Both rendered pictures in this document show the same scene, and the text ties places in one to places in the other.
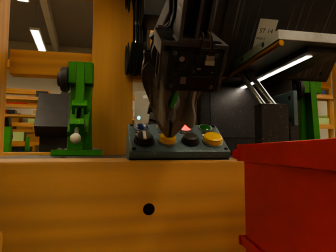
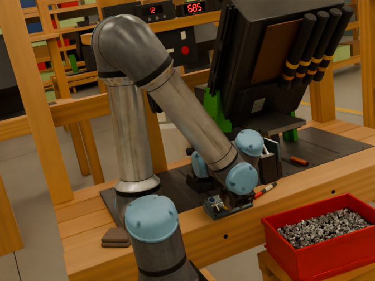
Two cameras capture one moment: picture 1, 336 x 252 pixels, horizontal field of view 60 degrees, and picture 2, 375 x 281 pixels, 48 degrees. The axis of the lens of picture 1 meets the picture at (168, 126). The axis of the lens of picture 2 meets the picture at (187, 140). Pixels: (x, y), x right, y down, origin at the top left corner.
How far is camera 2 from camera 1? 109 cm
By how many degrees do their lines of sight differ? 24
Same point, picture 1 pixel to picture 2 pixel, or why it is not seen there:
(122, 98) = (152, 129)
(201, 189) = (244, 222)
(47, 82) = not seen: outside the picture
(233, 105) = (238, 129)
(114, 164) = (210, 224)
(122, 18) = not seen: hidden behind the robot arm
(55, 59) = (87, 105)
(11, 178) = not seen: hidden behind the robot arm
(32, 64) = (70, 115)
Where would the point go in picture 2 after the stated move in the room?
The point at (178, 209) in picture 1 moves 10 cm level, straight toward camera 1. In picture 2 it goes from (236, 232) to (245, 248)
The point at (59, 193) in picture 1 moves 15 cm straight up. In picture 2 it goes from (192, 241) to (184, 200)
